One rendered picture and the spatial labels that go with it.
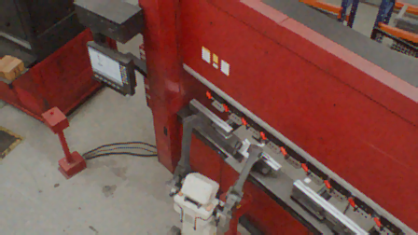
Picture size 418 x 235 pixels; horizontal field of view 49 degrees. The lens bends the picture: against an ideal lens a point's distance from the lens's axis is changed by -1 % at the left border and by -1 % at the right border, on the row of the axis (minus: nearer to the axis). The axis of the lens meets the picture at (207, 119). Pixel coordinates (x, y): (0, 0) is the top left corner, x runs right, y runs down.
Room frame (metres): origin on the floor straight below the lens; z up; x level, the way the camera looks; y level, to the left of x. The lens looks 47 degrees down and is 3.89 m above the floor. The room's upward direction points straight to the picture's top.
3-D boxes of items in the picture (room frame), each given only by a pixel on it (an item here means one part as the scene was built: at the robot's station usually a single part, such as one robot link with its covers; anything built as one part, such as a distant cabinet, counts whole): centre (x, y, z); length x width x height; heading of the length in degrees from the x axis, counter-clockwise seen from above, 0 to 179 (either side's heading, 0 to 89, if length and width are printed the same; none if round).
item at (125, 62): (2.92, 0.78, 1.42); 0.45 x 0.12 x 0.36; 55
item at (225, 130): (2.80, -0.02, 0.92); 0.50 x 0.06 x 0.10; 43
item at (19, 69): (3.36, 1.93, 1.04); 0.30 x 0.26 x 0.12; 57
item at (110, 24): (3.02, 0.77, 1.53); 0.51 x 0.25 x 0.85; 55
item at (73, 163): (2.95, 1.44, 0.41); 0.25 x 0.20 x 0.83; 133
